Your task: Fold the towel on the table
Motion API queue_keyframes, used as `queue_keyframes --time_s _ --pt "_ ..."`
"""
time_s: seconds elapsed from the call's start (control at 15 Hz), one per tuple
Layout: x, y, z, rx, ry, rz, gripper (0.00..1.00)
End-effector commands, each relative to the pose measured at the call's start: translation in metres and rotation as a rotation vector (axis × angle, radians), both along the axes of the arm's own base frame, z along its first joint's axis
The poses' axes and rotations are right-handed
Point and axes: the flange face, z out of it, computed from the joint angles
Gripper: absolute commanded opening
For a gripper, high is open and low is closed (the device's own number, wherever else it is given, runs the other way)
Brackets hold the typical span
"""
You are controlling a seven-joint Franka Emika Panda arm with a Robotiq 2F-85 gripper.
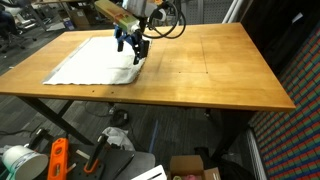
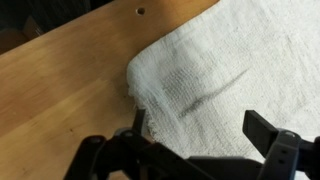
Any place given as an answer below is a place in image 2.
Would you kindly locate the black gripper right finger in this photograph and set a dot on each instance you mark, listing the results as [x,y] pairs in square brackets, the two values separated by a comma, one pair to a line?
[283,153]

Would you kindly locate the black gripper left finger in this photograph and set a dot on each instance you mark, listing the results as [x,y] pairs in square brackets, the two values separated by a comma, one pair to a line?
[110,160]

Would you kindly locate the white cloth towel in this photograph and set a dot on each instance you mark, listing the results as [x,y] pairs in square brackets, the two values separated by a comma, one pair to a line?
[233,66]

